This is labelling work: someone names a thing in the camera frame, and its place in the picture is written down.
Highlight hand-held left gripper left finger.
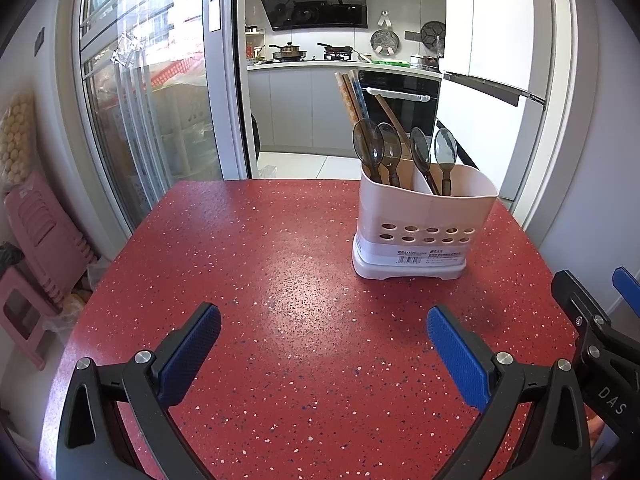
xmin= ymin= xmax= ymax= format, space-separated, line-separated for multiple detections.
xmin=55 ymin=301 xmax=222 ymax=480

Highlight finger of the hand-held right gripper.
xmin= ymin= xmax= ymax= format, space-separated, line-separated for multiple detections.
xmin=551 ymin=270 xmax=613 ymax=361
xmin=612 ymin=266 xmax=640 ymax=318

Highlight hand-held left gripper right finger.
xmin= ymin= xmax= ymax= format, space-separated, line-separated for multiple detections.
xmin=426 ymin=304 xmax=593 ymax=480

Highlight beige plastic utensil holder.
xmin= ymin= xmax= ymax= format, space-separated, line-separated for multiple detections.
xmin=351 ymin=162 xmax=501 ymax=282

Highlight steel spoon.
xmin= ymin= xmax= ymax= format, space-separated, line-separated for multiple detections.
xmin=432 ymin=127 xmax=457 ymax=196

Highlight dark translucent plastic spoon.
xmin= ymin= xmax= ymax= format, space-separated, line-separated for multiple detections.
xmin=376 ymin=122 xmax=402 ymax=187
xmin=352 ymin=119 xmax=383 ymax=183
xmin=410 ymin=127 xmax=442 ymax=196

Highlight blue patterned chopstick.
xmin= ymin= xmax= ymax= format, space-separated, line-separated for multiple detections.
xmin=349 ymin=70 xmax=373 ymax=128

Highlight patterned chopsticks with blue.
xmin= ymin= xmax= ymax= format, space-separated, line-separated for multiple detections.
xmin=334 ymin=72 xmax=368 ymax=133

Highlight clear plastic bag by stools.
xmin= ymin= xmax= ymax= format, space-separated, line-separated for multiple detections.
xmin=45 ymin=260 xmax=103 ymax=333

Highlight stack of pink stools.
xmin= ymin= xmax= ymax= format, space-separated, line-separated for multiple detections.
xmin=0 ymin=170 xmax=98 ymax=371

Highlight white refrigerator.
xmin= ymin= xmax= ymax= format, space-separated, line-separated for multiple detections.
xmin=435 ymin=0 xmax=551 ymax=201

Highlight dark grey plastic bag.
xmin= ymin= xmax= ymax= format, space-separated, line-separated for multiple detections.
xmin=0 ymin=241 xmax=24 ymax=272

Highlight sliding glass door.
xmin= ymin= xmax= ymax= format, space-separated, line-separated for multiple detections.
xmin=75 ymin=0 xmax=251 ymax=233

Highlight black built-in oven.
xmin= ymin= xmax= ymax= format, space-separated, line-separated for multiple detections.
xmin=357 ymin=70 xmax=442 ymax=133

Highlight grey kitchen base cabinets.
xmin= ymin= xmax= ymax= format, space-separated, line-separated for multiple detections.
xmin=247 ymin=65 xmax=361 ymax=148

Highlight bag of yellow balls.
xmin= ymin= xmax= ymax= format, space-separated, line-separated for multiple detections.
xmin=0 ymin=91 xmax=38 ymax=191

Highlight black round trivet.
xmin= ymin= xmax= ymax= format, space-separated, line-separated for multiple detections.
xmin=420 ymin=20 xmax=447 ymax=48

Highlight spice rack with bottles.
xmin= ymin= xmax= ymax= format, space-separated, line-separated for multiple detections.
xmin=245 ymin=25 xmax=266 ymax=63

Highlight lidded frying pan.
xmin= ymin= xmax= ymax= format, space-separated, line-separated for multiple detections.
xmin=268 ymin=42 xmax=308 ymax=61

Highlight round metal steamer rack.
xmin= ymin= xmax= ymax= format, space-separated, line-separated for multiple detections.
xmin=370 ymin=29 xmax=401 ymax=56

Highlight gas stove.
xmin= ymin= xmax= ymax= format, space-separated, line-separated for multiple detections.
xmin=272 ymin=54 xmax=357 ymax=63

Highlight black range hood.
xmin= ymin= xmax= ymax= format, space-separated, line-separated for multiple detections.
xmin=255 ymin=0 xmax=368 ymax=31

